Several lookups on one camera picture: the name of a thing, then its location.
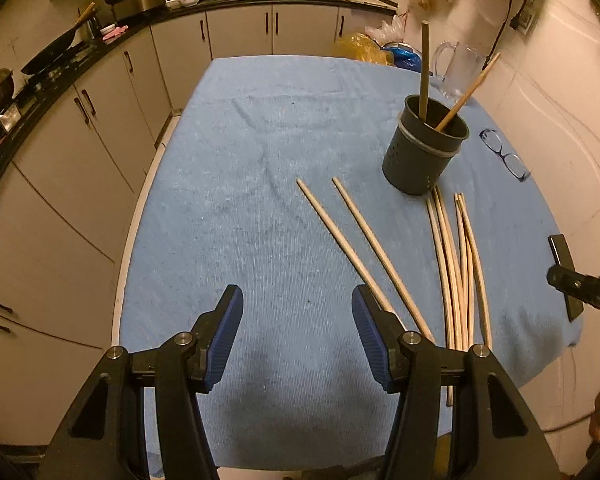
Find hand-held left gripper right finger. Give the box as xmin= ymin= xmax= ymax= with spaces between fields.
xmin=351 ymin=284 xmax=563 ymax=480

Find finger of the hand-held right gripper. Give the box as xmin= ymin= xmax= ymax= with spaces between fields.
xmin=546 ymin=265 xmax=600 ymax=318

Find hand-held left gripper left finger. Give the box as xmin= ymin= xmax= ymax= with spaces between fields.
xmin=37 ymin=284 xmax=245 ymax=480

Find wooden chopstick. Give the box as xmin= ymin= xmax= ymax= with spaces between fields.
xmin=434 ymin=52 xmax=502 ymax=132
xmin=453 ymin=193 xmax=471 ymax=350
xmin=461 ymin=194 xmax=493 ymax=352
xmin=296 ymin=178 xmax=397 ymax=316
xmin=457 ymin=193 xmax=476 ymax=348
xmin=331 ymin=176 xmax=436 ymax=345

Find bundle of wooden chopsticks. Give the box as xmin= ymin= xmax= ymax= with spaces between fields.
xmin=435 ymin=186 xmax=465 ymax=352
xmin=426 ymin=199 xmax=456 ymax=407

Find dark grey utensil holder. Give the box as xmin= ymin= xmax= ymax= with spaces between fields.
xmin=382 ymin=94 xmax=470 ymax=196

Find dark chopstick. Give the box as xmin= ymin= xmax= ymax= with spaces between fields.
xmin=419 ymin=20 xmax=430 ymax=120

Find blue towel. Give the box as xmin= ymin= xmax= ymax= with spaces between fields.
xmin=117 ymin=55 xmax=583 ymax=478

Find dark-framed eyeglasses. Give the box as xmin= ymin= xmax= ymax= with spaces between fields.
xmin=479 ymin=128 xmax=532 ymax=182

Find white base cabinets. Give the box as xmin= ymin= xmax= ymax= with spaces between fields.
xmin=0 ymin=2 xmax=396 ymax=451

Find clear glass pitcher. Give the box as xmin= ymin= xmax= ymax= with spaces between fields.
xmin=432 ymin=40 xmax=488 ymax=101

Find blue plastic bag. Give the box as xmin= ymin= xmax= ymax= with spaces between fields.
xmin=382 ymin=42 xmax=423 ymax=68

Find yellow plastic bag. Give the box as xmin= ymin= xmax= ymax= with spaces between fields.
xmin=334 ymin=32 xmax=395 ymax=66

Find white plastic bag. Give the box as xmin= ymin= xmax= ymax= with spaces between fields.
xmin=365 ymin=15 xmax=406 ymax=43

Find black gas stove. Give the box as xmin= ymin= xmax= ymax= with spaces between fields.
xmin=10 ymin=40 xmax=101 ymax=106

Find wooden cutting board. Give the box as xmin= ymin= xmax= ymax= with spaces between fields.
xmin=336 ymin=0 xmax=398 ymax=11

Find black power cable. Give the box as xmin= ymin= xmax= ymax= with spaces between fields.
xmin=489 ymin=0 xmax=516 ymax=63

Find wall socket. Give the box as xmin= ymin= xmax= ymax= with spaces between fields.
xmin=510 ymin=0 xmax=538 ymax=36

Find black wok with wooden handle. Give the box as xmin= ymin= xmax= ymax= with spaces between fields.
xmin=20 ymin=2 xmax=101 ymax=76

